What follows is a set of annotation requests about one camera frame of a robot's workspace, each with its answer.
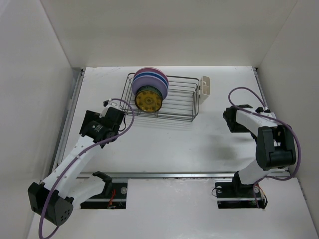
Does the lilac plate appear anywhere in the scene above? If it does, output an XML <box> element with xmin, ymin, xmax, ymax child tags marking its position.
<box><xmin>132</xmin><ymin>76</ymin><xmax>168</xmax><ymax>99</ymax></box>

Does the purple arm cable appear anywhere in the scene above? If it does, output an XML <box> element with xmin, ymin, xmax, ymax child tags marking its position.
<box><xmin>228</xmin><ymin>87</ymin><xmax>302</xmax><ymax>209</ymax></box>
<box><xmin>37</xmin><ymin>98</ymin><xmax>136</xmax><ymax>239</ymax></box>

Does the pink plate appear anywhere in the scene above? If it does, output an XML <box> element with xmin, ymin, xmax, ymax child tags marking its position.
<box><xmin>134</xmin><ymin>67</ymin><xmax>169</xmax><ymax>88</ymax></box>

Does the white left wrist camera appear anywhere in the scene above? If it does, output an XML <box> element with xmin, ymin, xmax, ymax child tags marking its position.
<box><xmin>99</xmin><ymin>99</ymin><xmax>120</xmax><ymax>118</ymax></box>

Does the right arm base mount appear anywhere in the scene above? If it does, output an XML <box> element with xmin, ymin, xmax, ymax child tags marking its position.
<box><xmin>212</xmin><ymin>181</ymin><xmax>268</xmax><ymax>210</ymax></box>

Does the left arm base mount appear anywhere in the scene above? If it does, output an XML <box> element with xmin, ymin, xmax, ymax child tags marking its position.
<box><xmin>80</xmin><ymin>181</ymin><xmax>128</xmax><ymax>210</ymax></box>

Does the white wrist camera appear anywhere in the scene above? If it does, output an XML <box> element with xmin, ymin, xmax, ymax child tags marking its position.
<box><xmin>99</xmin><ymin>99</ymin><xmax>120</xmax><ymax>118</ymax></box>
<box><xmin>255</xmin><ymin>107</ymin><xmax>276</xmax><ymax>118</ymax></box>

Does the yellow patterned plate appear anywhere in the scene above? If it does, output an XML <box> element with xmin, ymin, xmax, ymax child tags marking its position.
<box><xmin>134</xmin><ymin>90</ymin><xmax>163</xmax><ymax>113</ymax></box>

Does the white cutlery holder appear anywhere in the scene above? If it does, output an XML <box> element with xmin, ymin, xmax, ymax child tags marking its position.
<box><xmin>199</xmin><ymin>76</ymin><xmax>210</xmax><ymax>105</ymax></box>

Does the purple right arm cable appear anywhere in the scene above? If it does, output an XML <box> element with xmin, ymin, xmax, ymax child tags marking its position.
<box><xmin>228</xmin><ymin>87</ymin><xmax>302</xmax><ymax>209</ymax></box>

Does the aluminium front rail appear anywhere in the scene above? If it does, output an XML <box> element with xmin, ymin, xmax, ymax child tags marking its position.
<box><xmin>77</xmin><ymin>171</ymin><xmax>290</xmax><ymax>180</ymax></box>

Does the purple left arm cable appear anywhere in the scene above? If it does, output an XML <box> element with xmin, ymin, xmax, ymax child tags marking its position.
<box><xmin>37</xmin><ymin>98</ymin><xmax>136</xmax><ymax>239</ymax></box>

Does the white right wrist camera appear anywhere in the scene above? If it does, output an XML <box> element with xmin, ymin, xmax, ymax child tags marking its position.
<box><xmin>255</xmin><ymin>107</ymin><xmax>276</xmax><ymax>118</ymax></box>

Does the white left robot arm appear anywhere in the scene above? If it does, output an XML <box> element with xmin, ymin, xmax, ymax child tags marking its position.
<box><xmin>27</xmin><ymin>106</ymin><xmax>125</xmax><ymax>227</ymax></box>

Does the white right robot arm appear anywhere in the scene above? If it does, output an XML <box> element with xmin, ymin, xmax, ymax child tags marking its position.
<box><xmin>223</xmin><ymin>105</ymin><xmax>297</xmax><ymax>196</ymax></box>

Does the wire dish rack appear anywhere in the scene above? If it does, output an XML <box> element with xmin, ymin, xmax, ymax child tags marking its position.
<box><xmin>122</xmin><ymin>73</ymin><xmax>200</xmax><ymax>122</ymax></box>

